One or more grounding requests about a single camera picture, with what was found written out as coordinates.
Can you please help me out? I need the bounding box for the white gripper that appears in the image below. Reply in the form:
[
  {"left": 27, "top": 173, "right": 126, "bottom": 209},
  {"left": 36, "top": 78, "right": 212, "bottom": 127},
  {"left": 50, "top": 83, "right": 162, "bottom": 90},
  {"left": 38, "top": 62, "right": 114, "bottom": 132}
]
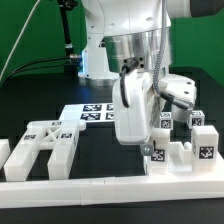
[{"left": 112, "top": 70, "right": 197, "bottom": 156}]

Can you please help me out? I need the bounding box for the white chair seat block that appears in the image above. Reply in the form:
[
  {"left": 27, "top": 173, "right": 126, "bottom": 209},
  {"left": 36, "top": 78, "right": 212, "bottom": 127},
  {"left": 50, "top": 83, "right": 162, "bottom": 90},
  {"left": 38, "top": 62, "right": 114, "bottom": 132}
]
[{"left": 143, "top": 141, "right": 219, "bottom": 176}]

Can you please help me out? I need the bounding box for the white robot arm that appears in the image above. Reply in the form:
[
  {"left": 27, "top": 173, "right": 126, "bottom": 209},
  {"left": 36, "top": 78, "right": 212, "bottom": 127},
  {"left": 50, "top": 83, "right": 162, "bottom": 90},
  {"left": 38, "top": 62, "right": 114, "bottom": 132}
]
[{"left": 81, "top": 0, "right": 224, "bottom": 156}]

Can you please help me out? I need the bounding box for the white tagged cube left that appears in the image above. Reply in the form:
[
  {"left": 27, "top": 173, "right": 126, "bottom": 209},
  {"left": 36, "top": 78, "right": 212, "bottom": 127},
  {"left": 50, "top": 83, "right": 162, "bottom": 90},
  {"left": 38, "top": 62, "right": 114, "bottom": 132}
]
[{"left": 159, "top": 112, "right": 173, "bottom": 130}]

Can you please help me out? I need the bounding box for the white tagged cube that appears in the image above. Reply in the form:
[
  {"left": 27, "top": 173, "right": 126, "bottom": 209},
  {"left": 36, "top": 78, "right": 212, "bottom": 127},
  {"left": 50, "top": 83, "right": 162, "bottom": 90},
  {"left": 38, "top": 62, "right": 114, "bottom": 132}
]
[
  {"left": 159, "top": 112, "right": 173, "bottom": 130},
  {"left": 187, "top": 110, "right": 205, "bottom": 128}
]

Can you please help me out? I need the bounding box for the white tagged cube right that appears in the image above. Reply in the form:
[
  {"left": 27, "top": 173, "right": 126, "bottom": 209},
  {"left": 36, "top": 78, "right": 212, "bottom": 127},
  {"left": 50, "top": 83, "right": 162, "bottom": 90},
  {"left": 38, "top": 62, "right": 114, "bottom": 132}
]
[{"left": 187, "top": 110, "right": 205, "bottom": 128}]

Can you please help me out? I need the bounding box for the white L-shaped fence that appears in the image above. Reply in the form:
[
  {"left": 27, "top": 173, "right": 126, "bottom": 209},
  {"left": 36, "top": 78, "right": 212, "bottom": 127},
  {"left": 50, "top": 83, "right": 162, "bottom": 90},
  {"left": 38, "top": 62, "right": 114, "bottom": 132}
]
[{"left": 0, "top": 172, "right": 224, "bottom": 208}]

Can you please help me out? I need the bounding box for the white block at left edge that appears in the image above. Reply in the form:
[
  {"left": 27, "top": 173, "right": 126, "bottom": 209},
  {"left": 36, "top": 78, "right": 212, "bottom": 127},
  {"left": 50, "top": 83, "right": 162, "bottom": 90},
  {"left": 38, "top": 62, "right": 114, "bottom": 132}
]
[{"left": 0, "top": 139, "right": 10, "bottom": 169}]

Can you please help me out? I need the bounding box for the grey braided cable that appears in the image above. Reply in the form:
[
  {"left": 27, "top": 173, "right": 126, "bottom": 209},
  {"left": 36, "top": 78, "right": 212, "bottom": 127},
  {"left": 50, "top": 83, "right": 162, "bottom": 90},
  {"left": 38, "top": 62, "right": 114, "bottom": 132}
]
[{"left": 151, "top": 0, "right": 194, "bottom": 109}]

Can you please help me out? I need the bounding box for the white marker base plate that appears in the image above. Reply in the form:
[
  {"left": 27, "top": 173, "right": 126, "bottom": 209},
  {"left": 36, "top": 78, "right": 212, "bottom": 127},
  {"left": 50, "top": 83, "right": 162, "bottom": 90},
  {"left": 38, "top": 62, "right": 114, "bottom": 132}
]
[{"left": 59, "top": 103, "right": 113, "bottom": 123}]

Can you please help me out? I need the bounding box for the white chair back frame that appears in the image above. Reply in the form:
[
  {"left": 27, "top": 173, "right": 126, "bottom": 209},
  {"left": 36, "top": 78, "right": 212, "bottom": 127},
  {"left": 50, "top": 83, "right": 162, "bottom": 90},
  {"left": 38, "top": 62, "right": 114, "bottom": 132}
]
[{"left": 4, "top": 120, "right": 86, "bottom": 182}]

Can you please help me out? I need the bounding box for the black cable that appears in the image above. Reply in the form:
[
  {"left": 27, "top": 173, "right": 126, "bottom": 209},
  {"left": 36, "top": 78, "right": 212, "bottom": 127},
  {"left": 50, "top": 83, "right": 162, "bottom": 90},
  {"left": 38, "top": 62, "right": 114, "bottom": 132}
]
[{"left": 6, "top": 54, "right": 83, "bottom": 79}]

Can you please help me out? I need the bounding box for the white cable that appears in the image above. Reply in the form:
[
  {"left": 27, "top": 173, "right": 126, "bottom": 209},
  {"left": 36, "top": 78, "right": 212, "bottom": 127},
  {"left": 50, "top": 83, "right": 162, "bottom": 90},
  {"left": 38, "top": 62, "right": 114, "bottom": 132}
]
[{"left": 0, "top": 0, "right": 43, "bottom": 83}]

